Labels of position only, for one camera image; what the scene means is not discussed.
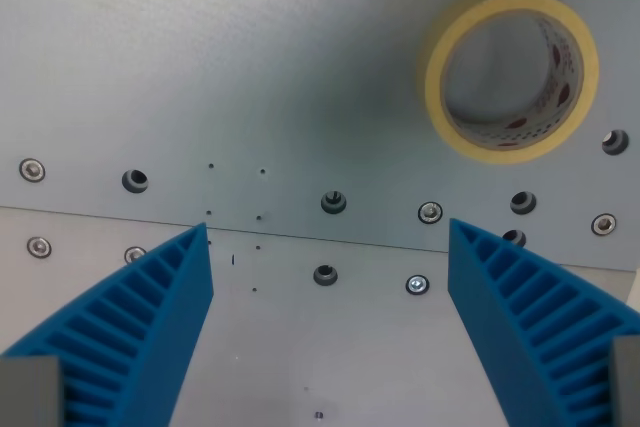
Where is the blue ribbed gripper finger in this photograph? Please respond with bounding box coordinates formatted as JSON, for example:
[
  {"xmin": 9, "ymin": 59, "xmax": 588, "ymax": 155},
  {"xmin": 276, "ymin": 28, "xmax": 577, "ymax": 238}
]
[
  {"xmin": 0, "ymin": 221, "xmax": 215, "ymax": 427},
  {"xmin": 447, "ymin": 217, "xmax": 640, "ymax": 427}
]

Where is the yellow masking tape roll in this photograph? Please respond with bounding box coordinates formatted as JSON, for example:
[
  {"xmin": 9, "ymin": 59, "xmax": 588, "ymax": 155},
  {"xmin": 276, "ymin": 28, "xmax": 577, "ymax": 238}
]
[{"xmin": 417, "ymin": 0, "xmax": 600, "ymax": 166}]

